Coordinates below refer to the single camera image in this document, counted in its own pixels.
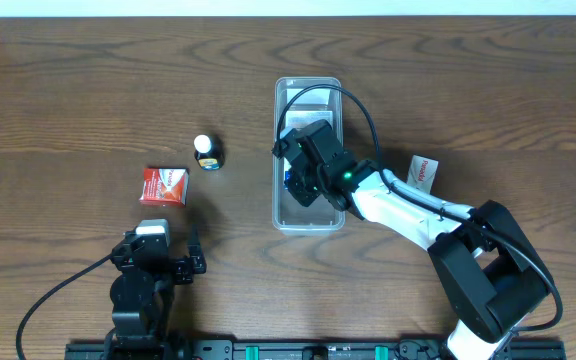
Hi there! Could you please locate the dark bottle white cap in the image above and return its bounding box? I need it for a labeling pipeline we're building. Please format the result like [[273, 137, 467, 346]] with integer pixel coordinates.
[[193, 134, 224, 171]]

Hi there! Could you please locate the red Panadol box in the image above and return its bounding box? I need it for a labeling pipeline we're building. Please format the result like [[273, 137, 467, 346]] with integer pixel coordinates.
[[139, 168, 189, 207]]

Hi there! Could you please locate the blue tall box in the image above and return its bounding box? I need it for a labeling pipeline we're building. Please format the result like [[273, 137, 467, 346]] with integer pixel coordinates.
[[275, 104, 343, 191]]

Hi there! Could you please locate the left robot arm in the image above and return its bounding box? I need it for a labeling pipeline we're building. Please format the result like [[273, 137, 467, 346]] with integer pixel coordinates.
[[110, 219, 207, 357]]

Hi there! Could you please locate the clear plastic container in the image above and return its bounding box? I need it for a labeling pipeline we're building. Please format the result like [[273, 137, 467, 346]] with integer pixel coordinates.
[[272, 77, 345, 236]]

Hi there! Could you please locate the white Panadol box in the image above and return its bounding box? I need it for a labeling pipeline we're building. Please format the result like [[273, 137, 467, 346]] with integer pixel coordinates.
[[407, 155, 439, 193]]

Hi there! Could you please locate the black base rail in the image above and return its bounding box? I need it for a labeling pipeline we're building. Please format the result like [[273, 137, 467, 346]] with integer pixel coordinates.
[[65, 337, 567, 360]]

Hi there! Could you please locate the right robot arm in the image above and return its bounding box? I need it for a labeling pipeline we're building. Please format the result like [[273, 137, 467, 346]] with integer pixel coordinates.
[[273, 120, 556, 359]]

